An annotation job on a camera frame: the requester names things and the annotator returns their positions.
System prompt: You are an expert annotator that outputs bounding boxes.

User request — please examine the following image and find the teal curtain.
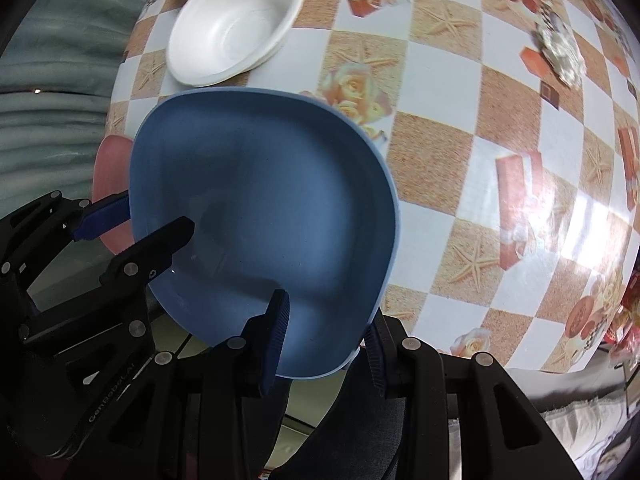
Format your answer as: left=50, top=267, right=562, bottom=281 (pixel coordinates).
left=0, top=0, right=151, bottom=203

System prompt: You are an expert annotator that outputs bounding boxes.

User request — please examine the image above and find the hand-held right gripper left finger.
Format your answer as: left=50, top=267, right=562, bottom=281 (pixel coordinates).
left=100, top=290, right=291, bottom=480

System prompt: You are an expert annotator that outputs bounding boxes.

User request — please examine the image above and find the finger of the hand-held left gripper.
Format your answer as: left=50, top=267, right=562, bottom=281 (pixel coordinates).
left=47, top=190, right=131, bottom=241
left=99, top=216, right=197, bottom=287

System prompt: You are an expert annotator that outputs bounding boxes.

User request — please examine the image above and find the pink plate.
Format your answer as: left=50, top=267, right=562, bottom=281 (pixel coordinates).
left=91, top=134, right=137, bottom=256

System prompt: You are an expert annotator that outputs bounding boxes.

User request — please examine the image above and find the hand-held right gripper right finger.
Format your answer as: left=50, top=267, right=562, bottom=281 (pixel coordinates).
left=364, top=310, right=586, bottom=480

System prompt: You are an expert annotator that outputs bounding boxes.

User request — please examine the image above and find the blue plate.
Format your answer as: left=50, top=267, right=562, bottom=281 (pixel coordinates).
left=129, top=87, right=402, bottom=380

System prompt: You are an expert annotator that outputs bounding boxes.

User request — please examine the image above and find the white cloth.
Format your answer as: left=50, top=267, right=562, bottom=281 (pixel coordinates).
left=542, top=390, right=632, bottom=463

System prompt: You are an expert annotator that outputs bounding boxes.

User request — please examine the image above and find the checkered printed tablecloth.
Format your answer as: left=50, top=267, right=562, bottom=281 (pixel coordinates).
left=91, top=0, right=640, bottom=373

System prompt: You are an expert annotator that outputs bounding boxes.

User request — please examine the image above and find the pile of colourful snack packets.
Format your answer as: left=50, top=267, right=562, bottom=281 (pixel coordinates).
left=607, top=260, right=640, bottom=361

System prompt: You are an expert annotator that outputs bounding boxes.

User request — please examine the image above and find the white foam bowl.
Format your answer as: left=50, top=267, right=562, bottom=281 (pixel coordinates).
left=165, top=0, right=306, bottom=87

